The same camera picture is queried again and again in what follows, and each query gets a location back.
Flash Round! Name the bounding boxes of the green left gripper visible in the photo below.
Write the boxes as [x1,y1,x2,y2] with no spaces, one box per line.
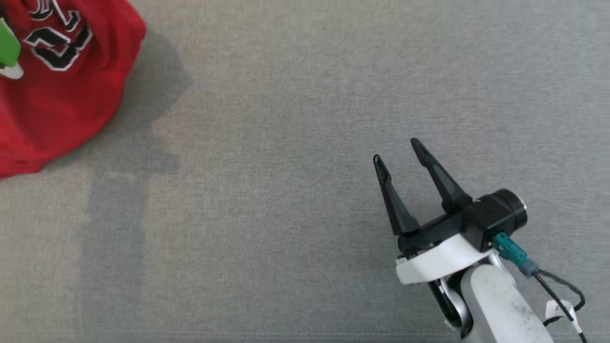
[0,18,23,80]

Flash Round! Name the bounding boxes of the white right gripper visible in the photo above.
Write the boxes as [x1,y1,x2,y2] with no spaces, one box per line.
[373,138,499,286]

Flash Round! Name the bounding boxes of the red basketball jersey white sleeves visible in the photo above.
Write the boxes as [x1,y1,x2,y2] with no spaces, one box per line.
[0,0,147,179]

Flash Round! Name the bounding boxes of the grey fabric sofa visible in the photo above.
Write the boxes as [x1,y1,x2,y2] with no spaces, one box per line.
[0,0,610,343]

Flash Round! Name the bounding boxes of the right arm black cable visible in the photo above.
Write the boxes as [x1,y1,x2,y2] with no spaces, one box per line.
[492,232,588,343]

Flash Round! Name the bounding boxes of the white cable label tag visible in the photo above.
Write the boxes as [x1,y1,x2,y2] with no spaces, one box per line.
[544,299,583,334]

